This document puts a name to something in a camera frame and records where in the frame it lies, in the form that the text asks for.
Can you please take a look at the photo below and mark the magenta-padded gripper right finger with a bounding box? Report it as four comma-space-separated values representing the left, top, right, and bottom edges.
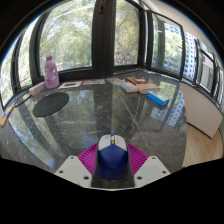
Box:
127, 143, 172, 188

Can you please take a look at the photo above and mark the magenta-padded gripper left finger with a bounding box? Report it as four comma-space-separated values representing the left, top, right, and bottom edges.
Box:
54, 143, 99, 188

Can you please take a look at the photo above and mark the blue and white computer mouse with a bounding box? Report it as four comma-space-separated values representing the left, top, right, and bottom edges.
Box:
96, 134, 129, 181

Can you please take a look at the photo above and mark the black round mouse pad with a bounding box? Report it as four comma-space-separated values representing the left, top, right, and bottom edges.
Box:
32, 91, 70, 118

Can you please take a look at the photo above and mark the blue box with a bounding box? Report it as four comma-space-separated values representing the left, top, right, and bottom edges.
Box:
146, 90, 171, 107

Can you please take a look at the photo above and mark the beige box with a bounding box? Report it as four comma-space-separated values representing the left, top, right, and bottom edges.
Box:
136, 83, 162, 95

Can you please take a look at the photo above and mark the white and teal box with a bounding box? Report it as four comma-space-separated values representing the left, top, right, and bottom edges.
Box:
121, 81, 139, 93

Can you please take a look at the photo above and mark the orange-framed white picture card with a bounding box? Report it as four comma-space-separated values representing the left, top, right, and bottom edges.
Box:
58, 80, 84, 90

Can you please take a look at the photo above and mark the white and orange carton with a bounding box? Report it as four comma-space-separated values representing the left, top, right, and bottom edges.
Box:
28, 81, 47, 97

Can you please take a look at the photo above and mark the printed paper leaflet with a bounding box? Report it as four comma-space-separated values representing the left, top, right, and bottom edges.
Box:
82, 78, 106, 86

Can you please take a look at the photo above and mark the thin teal magazine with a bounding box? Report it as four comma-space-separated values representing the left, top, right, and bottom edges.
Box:
113, 78, 126, 86

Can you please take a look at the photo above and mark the purple detergent bottle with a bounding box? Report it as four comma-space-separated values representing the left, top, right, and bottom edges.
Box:
44, 55, 60, 90

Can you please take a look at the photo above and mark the black cable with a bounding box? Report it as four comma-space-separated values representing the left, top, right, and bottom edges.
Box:
13, 93, 34, 108

